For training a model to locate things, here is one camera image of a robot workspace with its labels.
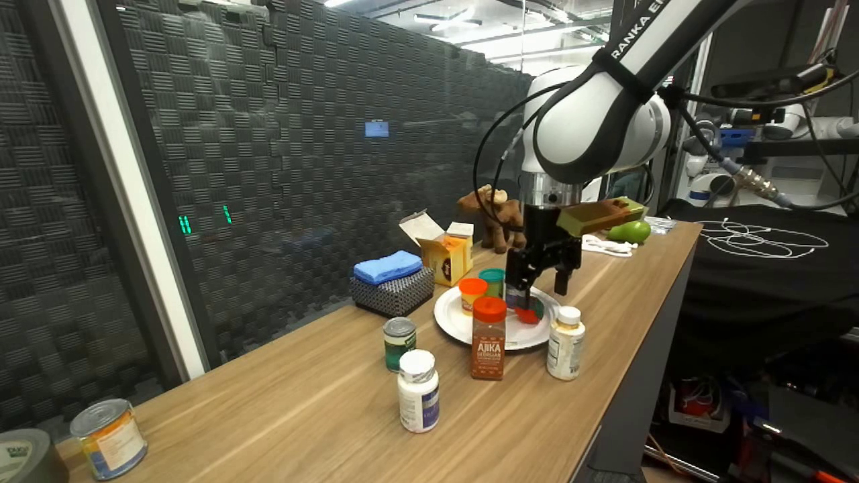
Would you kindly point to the cream vitamin bottle green label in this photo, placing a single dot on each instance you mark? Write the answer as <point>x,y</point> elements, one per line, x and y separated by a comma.
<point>566,349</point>

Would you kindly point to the tin can orange label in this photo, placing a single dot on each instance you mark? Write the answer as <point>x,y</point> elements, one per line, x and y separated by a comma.
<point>112,443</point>

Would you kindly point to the white lab equipment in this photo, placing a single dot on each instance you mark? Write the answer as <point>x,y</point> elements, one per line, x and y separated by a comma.
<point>707,184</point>

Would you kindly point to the red and green ball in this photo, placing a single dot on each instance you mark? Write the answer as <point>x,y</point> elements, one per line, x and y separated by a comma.
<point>530,317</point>

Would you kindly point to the brown plush moose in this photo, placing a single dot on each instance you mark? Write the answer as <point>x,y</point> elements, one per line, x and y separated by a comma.
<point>487,210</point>

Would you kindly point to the open yellow cardboard box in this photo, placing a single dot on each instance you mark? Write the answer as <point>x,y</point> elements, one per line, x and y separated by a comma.
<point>446,260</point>

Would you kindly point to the yellow tub teal lid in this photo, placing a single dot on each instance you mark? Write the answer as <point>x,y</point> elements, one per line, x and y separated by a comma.
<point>492,280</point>

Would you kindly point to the spice bottle orange lid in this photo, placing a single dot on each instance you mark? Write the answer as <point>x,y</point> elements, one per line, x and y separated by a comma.
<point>489,344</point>

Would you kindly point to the black covered table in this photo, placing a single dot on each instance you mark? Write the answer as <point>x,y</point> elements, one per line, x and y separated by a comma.
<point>779,286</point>

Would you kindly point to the small green can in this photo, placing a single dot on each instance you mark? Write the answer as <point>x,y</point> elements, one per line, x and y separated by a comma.
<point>398,349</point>

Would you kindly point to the green apple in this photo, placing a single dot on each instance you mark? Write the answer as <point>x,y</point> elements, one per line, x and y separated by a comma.
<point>634,233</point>

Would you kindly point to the small white bottle blue label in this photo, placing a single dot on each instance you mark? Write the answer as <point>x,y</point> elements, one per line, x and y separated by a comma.
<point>418,399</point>

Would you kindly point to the white crumpled paper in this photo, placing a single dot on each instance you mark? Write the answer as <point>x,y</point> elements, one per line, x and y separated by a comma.
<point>609,246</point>

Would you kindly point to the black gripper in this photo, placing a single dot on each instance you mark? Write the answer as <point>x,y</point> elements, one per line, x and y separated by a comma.
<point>543,234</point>

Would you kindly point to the white round plate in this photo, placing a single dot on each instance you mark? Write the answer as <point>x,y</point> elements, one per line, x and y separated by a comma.
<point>465,323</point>

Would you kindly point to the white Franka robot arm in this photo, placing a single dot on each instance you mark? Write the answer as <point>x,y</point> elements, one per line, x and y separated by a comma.
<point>591,125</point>

